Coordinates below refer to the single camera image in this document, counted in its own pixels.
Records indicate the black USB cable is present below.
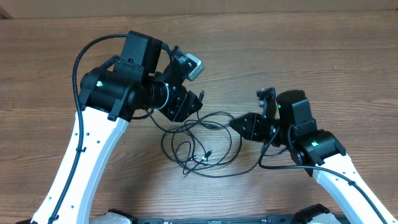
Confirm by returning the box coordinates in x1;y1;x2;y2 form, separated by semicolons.
144;90;265;179

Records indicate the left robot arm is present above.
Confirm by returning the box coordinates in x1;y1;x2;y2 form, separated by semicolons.
29;31;204;224

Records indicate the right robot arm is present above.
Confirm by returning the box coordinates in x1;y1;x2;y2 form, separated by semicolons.
229;88;397;223

